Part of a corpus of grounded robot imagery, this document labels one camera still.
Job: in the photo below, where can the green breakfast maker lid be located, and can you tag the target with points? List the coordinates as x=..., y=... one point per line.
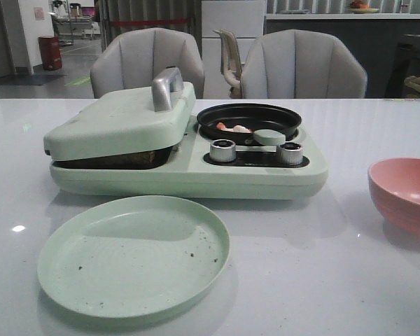
x=125, y=122

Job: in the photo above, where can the dark kitchen counter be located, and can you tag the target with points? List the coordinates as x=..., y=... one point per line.
x=372, y=38

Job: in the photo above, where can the red trash bin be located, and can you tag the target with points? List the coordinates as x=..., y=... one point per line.
x=50, y=52

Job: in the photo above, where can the black round frying pan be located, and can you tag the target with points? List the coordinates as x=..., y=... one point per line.
x=254, y=116

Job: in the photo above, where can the red barrier belt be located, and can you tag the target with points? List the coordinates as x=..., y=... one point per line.
x=180, y=21

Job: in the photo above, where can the white office chair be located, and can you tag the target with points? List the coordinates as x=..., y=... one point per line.
x=230, y=64

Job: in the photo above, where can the fruit plate on counter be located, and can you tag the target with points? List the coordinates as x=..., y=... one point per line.
x=360, y=7

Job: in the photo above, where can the silver knob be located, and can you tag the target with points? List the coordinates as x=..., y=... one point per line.
x=222, y=150
x=289, y=153

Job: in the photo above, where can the shrimp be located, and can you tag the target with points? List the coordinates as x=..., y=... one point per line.
x=237, y=128

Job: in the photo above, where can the light green round plate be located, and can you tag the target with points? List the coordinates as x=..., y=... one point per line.
x=137, y=257

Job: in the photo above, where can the grey curtain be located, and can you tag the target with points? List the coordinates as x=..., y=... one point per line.
x=122, y=10

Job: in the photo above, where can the pink bowl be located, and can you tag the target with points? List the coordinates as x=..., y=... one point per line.
x=394, y=186

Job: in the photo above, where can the grey armchair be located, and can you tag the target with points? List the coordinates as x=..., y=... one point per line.
x=299, y=64
x=134, y=58

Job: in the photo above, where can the silver left knob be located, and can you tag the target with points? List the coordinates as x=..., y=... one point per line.
x=222, y=150

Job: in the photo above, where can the white refrigerator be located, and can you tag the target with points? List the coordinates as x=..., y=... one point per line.
x=245, y=19

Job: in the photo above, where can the grey armchair left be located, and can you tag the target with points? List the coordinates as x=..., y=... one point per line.
x=134, y=58

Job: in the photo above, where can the green breakfast maker base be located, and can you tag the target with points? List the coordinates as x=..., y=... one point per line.
x=187, y=174

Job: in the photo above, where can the grey armchair right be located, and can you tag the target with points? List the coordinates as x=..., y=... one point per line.
x=299, y=64

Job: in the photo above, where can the silver right knob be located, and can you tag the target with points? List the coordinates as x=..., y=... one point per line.
x=289, y=153

